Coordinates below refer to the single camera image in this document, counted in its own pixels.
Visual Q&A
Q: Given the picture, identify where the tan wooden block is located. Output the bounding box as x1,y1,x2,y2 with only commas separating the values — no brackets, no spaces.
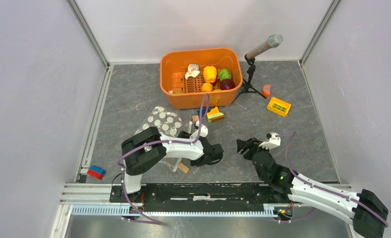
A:
177,163,189,174

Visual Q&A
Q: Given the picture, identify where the orange plastic basket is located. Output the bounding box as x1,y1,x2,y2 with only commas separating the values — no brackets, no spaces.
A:
160,48,243,110

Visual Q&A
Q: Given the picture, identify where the green toy lettuce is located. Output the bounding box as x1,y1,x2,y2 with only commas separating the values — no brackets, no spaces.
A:
217,68,232,82

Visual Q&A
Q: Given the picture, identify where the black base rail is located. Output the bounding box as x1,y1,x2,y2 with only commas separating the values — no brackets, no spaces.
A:
110,182,294,212

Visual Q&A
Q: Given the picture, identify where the red and blue brick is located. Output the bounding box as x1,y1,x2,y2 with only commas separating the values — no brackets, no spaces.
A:
86,165,106,180

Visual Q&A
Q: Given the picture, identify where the silver microphone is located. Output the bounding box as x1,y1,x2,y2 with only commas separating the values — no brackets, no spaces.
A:
245,34,283,60

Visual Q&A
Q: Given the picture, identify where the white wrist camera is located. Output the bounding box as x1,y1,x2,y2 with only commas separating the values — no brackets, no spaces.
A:
259,132,281,150
190,120,208,139

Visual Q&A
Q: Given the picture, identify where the yellow toy lemon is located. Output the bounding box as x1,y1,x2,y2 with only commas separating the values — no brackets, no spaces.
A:
201,82,214,92

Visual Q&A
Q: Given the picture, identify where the polka dot zip top bag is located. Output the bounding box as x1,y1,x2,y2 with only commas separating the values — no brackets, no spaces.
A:
134,106,194,172

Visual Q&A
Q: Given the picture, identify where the dark red toy onion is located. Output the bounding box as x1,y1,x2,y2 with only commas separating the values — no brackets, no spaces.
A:
220,79,235,90

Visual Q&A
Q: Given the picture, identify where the white toy garlic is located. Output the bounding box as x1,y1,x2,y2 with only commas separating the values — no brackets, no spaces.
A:
184,63,200,80

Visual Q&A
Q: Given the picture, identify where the red toy chili pepper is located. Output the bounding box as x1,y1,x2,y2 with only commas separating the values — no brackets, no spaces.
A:
213,78,220,87

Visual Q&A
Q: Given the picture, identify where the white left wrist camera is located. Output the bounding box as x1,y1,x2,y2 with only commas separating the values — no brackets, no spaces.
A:
190,120,208,139

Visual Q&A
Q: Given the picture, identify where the yellow green brown brick stack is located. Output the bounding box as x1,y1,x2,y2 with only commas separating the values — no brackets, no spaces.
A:
206,107,224,122

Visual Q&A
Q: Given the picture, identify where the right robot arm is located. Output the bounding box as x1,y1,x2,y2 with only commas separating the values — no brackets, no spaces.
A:
236,136,389,238

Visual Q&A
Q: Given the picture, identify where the yellow toy bell pepper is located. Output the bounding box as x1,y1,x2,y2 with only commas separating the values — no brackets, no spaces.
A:
203,65,217,83

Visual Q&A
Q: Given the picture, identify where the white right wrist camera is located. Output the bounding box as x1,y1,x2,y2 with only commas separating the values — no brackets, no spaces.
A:
259,132,281,150

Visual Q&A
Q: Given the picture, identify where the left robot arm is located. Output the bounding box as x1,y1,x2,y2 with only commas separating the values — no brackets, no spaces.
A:
118,126,223,202

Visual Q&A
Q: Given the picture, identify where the orange semicircle toy slice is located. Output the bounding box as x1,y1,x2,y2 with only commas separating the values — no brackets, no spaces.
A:
262,84,271,98

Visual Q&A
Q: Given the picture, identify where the yellow window toy brick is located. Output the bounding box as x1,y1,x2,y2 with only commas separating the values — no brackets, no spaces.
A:
267,97,291,117

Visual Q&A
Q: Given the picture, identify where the black microphone tripod stand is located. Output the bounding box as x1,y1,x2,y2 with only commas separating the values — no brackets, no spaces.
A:
232,55,267,103

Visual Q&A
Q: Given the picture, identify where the blue toy brick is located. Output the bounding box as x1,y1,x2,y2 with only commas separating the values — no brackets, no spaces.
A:
197,108,211,118

